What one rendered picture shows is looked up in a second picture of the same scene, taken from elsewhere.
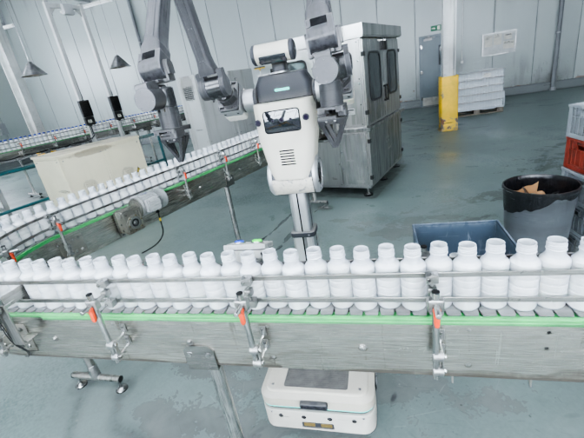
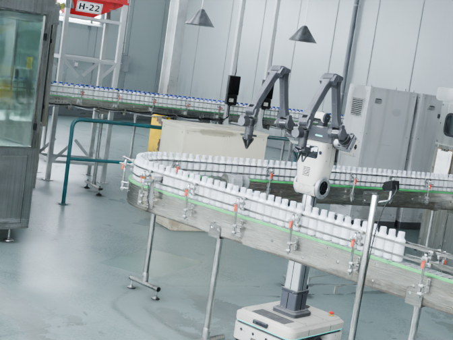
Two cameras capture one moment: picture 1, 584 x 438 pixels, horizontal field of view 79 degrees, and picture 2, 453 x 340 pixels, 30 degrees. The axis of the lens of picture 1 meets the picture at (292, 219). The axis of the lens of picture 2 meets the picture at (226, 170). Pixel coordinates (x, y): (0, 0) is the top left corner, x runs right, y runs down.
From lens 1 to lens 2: 4.56 m
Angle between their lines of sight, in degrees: 29
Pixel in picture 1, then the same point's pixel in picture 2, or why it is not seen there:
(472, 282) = (311, 221)
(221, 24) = not seen: outside the picture
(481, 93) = not seen: outside the picture
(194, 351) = (214, 226)
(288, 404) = (248, 320)
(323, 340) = (260, 233)
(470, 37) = not seen: outside the picture
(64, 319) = (172, 196)
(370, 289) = (282, 216)
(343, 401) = (277, 327)
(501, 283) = (320, 225)
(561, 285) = (336, 231)
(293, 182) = (305, 185)
